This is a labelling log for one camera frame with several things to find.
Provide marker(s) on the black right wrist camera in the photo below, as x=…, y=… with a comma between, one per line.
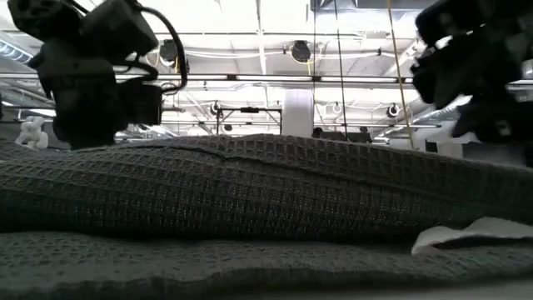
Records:
x=437, y=79

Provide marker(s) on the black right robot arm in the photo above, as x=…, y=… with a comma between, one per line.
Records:
x=491, y=21

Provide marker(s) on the white cloth sheet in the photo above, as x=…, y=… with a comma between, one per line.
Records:
x=491, y=151

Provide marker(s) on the black monitor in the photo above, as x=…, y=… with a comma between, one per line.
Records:
x=333, y=136

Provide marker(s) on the black frame stand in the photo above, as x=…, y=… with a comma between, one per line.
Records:
x=250, y=110

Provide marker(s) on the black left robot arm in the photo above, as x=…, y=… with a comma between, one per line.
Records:
x=41, y=18

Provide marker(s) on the white humanoid robot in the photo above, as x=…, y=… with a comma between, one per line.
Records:
x=33, y=133

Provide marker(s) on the white round pillar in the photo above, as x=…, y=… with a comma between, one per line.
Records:
x=297, y=112

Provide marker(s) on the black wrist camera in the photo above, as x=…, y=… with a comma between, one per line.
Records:
x=118, y=29
x=437, y=79

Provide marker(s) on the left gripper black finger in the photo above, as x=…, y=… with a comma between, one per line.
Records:
x=75, y=135
x=106, y=133

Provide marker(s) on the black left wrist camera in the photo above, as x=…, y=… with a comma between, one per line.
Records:
x=118, y=29

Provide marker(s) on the grey waffle towel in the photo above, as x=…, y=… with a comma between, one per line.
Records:
x=250, y=196

